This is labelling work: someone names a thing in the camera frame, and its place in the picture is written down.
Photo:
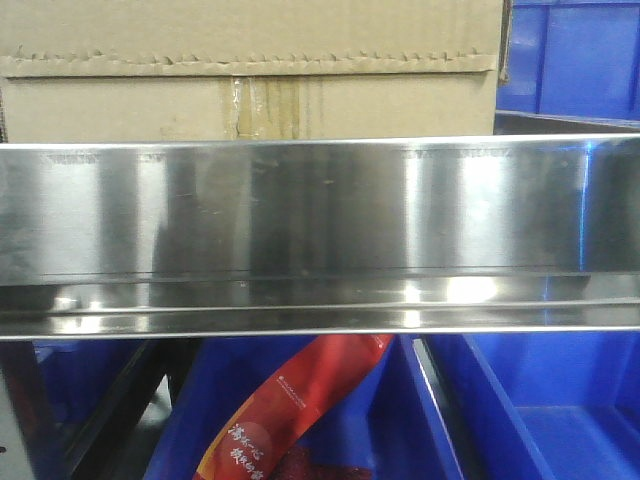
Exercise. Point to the blue bin lower right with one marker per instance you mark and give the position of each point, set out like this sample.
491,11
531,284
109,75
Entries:
544,405

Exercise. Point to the stainless steel shelf rail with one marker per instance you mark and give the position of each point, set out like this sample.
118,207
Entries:
424,235

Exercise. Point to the dark metal shelf frame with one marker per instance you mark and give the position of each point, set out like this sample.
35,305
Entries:
118,438

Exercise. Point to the blue bin upper right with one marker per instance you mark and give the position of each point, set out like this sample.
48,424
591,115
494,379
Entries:
573,58

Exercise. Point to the brown cardboard carton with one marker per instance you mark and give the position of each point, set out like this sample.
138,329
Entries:
93,71

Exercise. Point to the blue bin with snack bag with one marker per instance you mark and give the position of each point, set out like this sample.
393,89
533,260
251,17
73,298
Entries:
388,428

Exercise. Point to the blue bin lower left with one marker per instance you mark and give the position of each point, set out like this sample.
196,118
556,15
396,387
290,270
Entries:
78,373

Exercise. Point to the red snack bag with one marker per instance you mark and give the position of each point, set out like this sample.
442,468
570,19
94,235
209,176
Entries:
288,403

